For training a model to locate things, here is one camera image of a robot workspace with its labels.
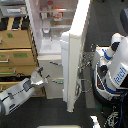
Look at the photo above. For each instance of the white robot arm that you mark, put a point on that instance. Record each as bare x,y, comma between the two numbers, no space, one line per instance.
13,97

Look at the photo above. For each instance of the white fridge door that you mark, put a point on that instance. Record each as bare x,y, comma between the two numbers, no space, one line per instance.
72,45

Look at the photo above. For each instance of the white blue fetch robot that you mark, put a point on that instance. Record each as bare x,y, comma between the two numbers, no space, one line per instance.
110,66

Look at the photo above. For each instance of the wooden drawer cabinet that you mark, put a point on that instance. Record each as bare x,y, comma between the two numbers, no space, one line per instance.
18,56

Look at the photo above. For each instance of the fridge drawer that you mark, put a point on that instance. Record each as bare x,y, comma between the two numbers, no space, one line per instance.
53,87
52,65

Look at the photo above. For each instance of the bottom fridge drawer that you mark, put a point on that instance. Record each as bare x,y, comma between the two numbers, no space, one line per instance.
53,87

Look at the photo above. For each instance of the white refrigerator body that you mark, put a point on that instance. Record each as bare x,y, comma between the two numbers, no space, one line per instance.
49,20

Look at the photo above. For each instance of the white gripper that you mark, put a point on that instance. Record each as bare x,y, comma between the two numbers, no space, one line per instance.
37,80

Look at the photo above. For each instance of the grey box on cabinet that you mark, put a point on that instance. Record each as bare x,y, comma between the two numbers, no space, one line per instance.
13,11

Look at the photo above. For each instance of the middle fridge drawer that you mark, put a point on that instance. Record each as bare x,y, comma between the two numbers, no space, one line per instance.
52,65

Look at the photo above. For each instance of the white robot base front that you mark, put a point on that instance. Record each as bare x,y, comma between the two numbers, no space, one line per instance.
94,119

